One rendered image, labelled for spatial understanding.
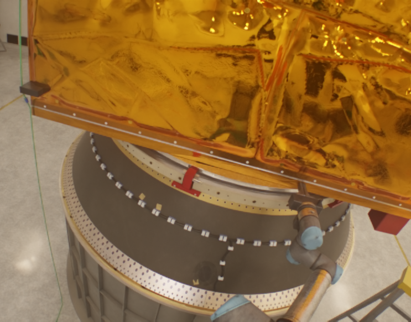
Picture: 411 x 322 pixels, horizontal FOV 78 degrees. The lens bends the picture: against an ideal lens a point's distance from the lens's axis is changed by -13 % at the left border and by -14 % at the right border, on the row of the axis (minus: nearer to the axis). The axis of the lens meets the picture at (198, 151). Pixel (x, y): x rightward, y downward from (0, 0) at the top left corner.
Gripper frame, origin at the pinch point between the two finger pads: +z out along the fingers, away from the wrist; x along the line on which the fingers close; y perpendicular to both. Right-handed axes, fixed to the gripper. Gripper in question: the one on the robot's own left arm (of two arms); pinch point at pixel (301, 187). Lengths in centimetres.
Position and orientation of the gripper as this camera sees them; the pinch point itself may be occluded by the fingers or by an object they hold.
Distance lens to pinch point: 129.1
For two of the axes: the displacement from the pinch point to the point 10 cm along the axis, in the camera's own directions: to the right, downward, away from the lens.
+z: 1.5, -5.2, 8.4
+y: 2.2, -8.1, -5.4
